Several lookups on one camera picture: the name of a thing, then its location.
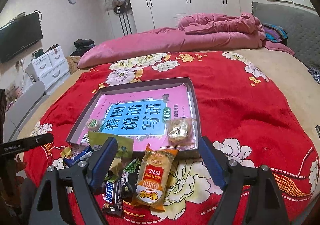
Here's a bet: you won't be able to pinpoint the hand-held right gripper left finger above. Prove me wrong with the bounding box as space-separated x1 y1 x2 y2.
29 137 118 225

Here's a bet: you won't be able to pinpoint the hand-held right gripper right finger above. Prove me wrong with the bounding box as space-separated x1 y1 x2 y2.
199 136 290 225

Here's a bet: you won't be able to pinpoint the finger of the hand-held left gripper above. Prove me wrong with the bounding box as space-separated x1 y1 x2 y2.
0 132 54 157

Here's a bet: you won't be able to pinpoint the green snack packet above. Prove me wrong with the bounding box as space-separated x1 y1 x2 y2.
88 131 134 159

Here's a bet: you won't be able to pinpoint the dark blue snack packet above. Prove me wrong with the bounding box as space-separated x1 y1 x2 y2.
62 145 94 167

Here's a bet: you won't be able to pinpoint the green-topped pastry packet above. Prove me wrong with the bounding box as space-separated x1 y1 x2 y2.
131 144 179 212

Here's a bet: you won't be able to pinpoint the grey shallow cardboard box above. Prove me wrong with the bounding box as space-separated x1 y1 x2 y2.
65 77 202 160

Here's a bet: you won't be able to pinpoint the gold wrapped candy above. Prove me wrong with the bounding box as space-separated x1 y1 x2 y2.
107 157 125 180

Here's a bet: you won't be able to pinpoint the black green pea packet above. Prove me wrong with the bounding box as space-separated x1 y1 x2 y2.
121 159 140 199

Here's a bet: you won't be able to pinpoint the brown chocolate bar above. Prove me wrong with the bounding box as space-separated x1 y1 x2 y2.
102 177 124 218

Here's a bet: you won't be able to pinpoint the grey padded bench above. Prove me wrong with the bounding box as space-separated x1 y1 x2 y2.
5 81 50 138

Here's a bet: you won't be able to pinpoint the round cookie packet green label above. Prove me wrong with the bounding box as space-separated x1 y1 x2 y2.
86 118 103 132

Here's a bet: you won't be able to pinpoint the clear pastry packet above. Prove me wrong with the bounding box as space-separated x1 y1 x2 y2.
166 117 198 146

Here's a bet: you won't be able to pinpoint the pink and blue book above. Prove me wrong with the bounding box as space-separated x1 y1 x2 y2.
75 84 198 152

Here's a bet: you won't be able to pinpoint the red floral blanket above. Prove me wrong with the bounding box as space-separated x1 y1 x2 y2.
22 51 320 225

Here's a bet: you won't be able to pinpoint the white drawer cabinet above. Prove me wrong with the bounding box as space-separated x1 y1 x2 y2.
25 44 70 90

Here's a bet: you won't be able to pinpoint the black flat television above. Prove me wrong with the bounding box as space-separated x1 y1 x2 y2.
0 12 43 64

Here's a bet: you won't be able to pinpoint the dark clothes pile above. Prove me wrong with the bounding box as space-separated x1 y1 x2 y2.
70 39 96 57

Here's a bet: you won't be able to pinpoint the pink quilt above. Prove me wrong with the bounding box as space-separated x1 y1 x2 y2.
77 14 295 69

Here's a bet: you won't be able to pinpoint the grey patterned cloth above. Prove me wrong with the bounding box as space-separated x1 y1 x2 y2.
308 66 320 85

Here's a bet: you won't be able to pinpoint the multicoloured striped cloth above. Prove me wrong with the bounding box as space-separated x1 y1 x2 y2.
261 23 289 45

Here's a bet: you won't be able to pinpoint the hanging bags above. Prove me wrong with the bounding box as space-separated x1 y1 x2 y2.
105 0 130 14

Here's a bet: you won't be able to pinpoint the grey quilted mat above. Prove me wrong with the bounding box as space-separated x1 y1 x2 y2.
251 1 320 65

